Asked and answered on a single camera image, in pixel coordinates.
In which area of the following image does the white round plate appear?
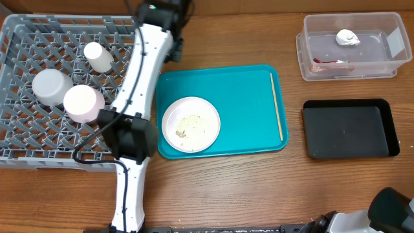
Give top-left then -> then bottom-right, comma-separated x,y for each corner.
161,96 -> 221,153

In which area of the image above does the white cup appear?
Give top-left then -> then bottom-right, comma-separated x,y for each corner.
83,42 -> 114,73

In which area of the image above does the wooden chopstick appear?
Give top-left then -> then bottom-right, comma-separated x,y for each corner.
270,73 -> 283,142

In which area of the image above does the pink cup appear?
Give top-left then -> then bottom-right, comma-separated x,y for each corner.
63,85 -> 105,123

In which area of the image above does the grey ceramic bowl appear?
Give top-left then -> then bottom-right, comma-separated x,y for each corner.
32,69 -> 73,106

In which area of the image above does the red snack wrapper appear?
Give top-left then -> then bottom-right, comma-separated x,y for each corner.
310,58 -> 355,72

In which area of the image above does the white tissue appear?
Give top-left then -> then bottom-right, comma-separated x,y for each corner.
336,29 -> 360,46

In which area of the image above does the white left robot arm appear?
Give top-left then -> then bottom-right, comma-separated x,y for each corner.
98,1 -> 195,232

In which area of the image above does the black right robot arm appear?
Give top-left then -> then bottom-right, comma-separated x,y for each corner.
299,187 -> 413,233

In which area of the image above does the teal plastic serving tray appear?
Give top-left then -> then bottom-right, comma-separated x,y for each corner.
156,64 -> 289,159

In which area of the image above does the clear plastic storage bin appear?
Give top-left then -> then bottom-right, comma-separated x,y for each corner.
296,12 -> 413,82

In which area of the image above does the black rectangular tray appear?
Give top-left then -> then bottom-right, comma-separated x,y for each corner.
302,98 -> 400,159

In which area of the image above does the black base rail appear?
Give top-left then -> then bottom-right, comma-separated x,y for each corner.
83,224 -> 324,233

